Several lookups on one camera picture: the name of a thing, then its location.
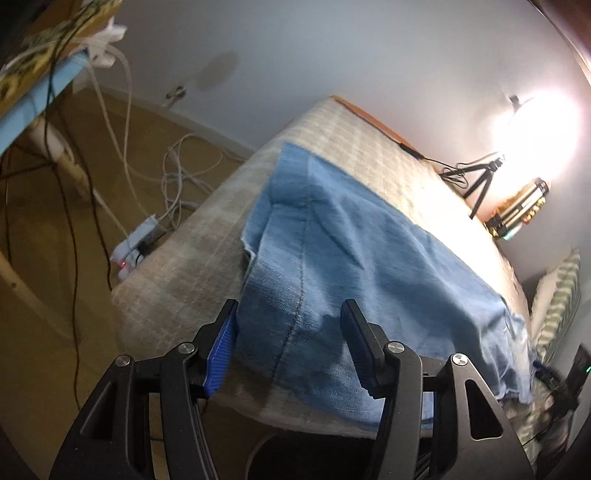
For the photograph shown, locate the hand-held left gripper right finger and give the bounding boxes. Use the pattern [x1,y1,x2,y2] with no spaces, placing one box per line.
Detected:
[339,299,536,480]

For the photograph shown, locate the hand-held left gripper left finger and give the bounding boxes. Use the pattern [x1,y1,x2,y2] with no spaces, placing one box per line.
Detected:
[48,299,241,480]

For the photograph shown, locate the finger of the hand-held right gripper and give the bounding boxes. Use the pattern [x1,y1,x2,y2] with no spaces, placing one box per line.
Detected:
[533,362,578,402]

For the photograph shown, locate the blue denim pants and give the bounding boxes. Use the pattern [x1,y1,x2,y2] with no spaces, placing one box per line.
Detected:
[240,141,536,428]

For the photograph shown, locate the green striped pillow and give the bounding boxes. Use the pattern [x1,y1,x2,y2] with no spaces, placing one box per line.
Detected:
[529,249,583,365]

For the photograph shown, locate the beige checked blanket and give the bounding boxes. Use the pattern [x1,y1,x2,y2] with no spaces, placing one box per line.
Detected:
[111,96,532,437]

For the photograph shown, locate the white power strip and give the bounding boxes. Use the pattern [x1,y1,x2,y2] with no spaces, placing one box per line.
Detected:
[111,215,167,282]

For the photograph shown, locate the folded metal stand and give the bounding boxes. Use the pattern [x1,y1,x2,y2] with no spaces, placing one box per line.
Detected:
[485,178,552,241]

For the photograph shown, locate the black mini tripod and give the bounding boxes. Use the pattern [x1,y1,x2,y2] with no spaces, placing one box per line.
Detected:
[455,157,506,220]

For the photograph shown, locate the light blue table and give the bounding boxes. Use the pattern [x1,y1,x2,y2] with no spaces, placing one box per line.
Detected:
[0,48,116,342]

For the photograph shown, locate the leopard print cloth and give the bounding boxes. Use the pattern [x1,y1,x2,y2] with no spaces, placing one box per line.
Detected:
[0,0,123,97]

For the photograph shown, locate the white cable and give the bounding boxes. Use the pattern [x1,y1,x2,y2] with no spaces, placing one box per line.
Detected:
[83,37,139,241]
[159,133,237,232]

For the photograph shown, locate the black ring light cable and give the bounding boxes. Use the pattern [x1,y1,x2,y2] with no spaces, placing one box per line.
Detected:
[383,131,490,188]

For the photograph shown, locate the bright ring light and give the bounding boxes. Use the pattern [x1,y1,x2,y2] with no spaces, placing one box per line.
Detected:
[492,90,580,199]

